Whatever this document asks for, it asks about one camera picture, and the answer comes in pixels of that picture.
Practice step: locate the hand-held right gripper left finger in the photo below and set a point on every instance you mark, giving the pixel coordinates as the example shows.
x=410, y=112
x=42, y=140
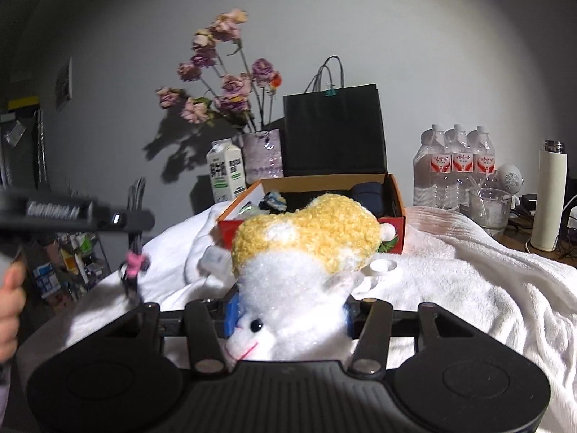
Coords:
x=231, y=318

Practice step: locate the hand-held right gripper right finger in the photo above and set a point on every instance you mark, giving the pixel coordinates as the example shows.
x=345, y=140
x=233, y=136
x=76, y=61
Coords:
x=349, y=322

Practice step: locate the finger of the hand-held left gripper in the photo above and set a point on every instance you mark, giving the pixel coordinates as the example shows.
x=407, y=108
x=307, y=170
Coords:
x=130, y=220

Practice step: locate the white and yellow plush toy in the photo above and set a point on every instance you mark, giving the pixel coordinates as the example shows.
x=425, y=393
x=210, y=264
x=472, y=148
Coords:
x=297, y=275

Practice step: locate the orange cardboard box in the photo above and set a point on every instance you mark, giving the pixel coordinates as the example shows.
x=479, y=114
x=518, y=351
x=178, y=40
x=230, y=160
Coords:
x=394, y=216

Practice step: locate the person's left hand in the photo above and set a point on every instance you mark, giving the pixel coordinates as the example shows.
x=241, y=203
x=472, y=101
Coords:
x=11, y=311

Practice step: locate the cluttered storage rack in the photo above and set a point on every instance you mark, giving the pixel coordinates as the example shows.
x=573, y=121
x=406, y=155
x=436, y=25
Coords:
x=74, y=261

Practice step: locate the large white bottle cap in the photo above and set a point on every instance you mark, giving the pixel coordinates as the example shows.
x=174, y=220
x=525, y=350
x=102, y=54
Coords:
x=384, y=267

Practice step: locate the white milk carton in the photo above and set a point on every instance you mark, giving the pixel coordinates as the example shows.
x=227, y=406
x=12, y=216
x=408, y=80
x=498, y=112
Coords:
x=225, y=171

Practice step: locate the yellow and black box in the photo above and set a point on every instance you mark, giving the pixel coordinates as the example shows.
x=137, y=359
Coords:
x=23, y=103

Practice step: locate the blue and white small object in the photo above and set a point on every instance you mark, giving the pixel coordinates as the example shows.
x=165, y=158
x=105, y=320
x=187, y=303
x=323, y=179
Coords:
x=272, y=202

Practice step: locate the dark blue pouch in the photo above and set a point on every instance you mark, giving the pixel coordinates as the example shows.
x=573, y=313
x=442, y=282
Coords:
x=367, y=198

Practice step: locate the white fluffy towel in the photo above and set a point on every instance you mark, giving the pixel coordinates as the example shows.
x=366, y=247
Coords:
x=473, y=297

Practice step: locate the clear purple vase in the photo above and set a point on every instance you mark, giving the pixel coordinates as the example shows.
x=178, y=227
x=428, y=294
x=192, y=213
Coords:
x=262, y=155

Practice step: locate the dried pink flowers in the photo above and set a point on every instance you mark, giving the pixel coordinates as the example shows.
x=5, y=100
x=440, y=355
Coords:
x=232, y=90

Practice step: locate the clear water bottle red label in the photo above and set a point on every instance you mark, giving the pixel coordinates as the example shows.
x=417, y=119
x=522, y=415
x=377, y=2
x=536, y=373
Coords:
x=483, y=158
x=430, y=167
x=460, y=158

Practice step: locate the clear glass cup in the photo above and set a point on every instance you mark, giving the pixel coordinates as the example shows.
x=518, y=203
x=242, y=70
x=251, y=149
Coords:
x=490, y=212

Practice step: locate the black paper bag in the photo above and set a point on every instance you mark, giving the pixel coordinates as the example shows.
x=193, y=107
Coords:
x=333, y=131

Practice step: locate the white round speaker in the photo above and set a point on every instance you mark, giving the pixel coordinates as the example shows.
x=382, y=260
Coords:
x=510, y=178

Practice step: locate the white thermos bottle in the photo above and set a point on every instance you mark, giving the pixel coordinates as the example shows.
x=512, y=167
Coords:
x=548, y=198

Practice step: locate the grey wall poster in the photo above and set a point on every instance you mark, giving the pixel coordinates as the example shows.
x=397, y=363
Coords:
x=63, y=85

